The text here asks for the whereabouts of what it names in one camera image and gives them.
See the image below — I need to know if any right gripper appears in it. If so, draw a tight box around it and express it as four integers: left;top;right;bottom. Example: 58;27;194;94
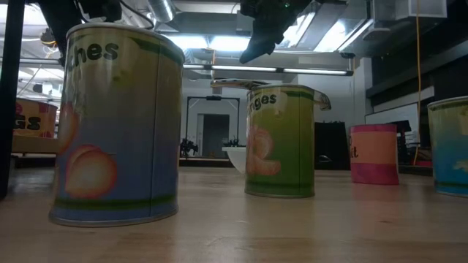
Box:
238;0;315;65

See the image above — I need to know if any green oranges can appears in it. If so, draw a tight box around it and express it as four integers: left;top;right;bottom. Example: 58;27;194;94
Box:
244;83;317;199

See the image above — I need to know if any blue yellow peaches can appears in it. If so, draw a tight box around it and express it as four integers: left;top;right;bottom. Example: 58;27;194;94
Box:
48;21;186;229

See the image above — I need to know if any red orange mixed fruit can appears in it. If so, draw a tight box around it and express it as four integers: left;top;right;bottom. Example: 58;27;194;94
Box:
348;123;400;186

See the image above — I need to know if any blue green tomatoes can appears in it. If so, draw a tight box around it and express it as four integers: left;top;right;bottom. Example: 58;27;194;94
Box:
426;95;468;199

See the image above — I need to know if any black cabinet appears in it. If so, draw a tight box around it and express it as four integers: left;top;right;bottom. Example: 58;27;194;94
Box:
314;121;351;171

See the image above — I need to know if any whiteboard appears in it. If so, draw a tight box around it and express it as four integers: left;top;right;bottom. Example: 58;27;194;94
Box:
364;102;420;147

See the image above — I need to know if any white ceiling unit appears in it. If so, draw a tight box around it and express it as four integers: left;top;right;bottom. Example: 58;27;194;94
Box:
372;0;449;21

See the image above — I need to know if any black cart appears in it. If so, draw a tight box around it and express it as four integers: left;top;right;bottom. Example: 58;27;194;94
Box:
396;119;414;165

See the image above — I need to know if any silver ceiling duct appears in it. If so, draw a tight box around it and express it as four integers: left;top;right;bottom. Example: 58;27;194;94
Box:
147;0;177;23

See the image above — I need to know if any black doorway frame rig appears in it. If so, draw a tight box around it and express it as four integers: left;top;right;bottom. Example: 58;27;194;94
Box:
185;95;241;159

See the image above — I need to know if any black aluminium table frame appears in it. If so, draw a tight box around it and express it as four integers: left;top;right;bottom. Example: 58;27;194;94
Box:
0;0;26;201

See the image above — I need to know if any wooden shelf black metal frame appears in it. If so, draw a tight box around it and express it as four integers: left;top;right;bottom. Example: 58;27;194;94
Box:
10;135;61;156

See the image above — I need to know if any yellow cable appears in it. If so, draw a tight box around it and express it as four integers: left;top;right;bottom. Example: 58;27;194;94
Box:
412;0;422;166

